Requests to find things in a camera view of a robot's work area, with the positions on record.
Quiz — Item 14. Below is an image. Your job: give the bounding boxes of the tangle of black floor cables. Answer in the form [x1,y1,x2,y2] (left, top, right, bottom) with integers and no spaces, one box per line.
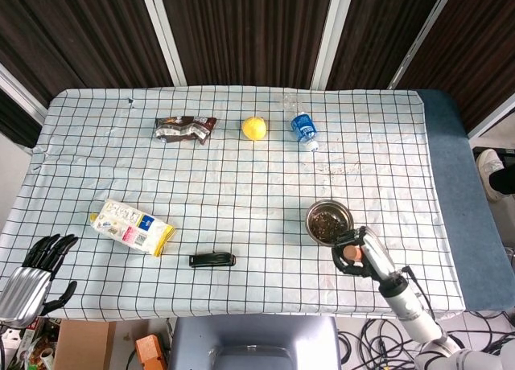
[337,305,515,370]

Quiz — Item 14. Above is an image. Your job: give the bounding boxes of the white yellow food package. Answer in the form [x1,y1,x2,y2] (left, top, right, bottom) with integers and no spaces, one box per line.
[88,198,178,257]

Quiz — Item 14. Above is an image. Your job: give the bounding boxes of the brown snack wrapper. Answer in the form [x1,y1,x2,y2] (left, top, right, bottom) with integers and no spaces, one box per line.
[152,115,218,146]

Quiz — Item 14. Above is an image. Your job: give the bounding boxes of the white black checked tablecloth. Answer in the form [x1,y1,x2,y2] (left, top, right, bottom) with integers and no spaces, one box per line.
[0,86,468,321]

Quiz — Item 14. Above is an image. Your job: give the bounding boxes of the black trouser leg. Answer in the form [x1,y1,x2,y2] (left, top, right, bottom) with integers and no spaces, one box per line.
[488,162,515,195]

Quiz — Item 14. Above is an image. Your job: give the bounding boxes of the yellow lemon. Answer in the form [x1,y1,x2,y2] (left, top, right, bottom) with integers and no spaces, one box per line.
[241,115,268,142]

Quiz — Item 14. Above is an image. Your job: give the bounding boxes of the white shoe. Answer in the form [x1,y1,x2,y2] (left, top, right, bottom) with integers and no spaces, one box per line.
[476,147,506,204]

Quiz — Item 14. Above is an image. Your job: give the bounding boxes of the wooden stick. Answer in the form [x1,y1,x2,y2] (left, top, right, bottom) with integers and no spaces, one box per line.
[341,244,364,265]

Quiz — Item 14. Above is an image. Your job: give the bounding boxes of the blue label water bottle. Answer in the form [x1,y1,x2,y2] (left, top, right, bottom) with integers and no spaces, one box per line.
[281,91,321,153]

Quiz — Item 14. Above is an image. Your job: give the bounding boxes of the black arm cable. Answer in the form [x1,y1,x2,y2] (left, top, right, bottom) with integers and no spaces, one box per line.
[401,265,439,322]

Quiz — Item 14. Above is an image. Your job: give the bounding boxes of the white partition post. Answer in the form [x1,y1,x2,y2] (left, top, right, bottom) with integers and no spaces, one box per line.
[138,0,187,88]
[386,0,459,90]
[466,98,515,140]
[0,62,48,125]
[311,0,356,90]

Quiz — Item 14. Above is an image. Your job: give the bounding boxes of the colourful printed boxes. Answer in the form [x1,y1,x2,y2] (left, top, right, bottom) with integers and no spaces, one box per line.
[0,317,56,370]

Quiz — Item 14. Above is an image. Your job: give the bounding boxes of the orange block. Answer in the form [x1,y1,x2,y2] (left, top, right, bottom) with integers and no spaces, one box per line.
[134,334,167,370]

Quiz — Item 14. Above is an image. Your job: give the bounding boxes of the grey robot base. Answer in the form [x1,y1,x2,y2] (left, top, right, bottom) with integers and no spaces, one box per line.
[167,315,340,370]

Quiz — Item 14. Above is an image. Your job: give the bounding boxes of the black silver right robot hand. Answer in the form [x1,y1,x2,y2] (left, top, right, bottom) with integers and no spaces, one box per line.
[332,224,405,285]

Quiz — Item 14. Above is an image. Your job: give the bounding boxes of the steel bowl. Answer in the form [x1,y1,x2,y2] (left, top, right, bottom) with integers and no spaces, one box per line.
[304,199,356,249]

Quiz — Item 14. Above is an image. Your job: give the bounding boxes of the brown cardboard box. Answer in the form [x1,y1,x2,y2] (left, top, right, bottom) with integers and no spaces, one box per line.
[53,319,117,370]

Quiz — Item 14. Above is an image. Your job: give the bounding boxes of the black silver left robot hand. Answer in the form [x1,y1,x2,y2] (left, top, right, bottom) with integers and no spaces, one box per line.
[0,233,80,327]

